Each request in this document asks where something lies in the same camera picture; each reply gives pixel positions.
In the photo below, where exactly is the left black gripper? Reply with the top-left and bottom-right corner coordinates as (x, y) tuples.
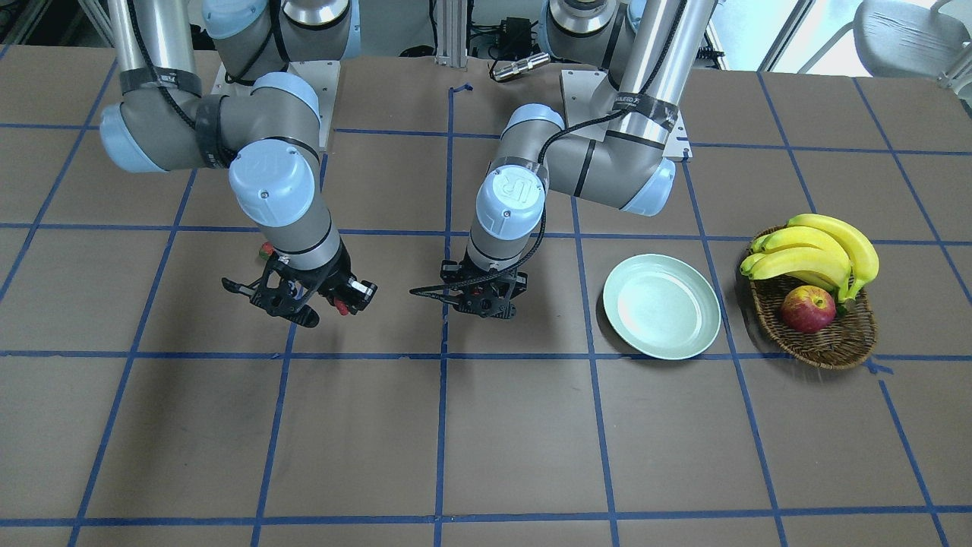
(440, 259), (528, 320)

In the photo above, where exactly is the silver cylindrical connector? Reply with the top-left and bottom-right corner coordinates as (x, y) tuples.
(489, 52), (550, 83)

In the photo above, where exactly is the red apple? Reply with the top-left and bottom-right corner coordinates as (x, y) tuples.
(780, 285), (837, 334)

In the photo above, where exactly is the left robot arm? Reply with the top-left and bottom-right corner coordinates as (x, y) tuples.
(411, 1), (716, 319)

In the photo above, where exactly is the grey chair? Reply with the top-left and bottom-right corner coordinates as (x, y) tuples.
(850, 1), (970, 93)

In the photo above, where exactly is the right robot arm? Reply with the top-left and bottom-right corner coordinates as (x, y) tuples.
(99, 1), (377, 328)

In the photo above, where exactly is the aluminium frame post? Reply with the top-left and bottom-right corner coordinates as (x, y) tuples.
(433, 0), (469, 71)

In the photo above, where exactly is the light green plate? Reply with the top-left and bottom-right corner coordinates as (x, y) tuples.
(603, 254), (721, 360)

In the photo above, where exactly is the woven wicker basket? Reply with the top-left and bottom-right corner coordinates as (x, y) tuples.
(739, 271), (878, 369)

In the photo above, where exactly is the yellow banana bunch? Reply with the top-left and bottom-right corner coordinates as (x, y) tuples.
(739, 213), (881, 304)

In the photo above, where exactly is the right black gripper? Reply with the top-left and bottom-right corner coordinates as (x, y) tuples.
(251, 245), (378, 328)

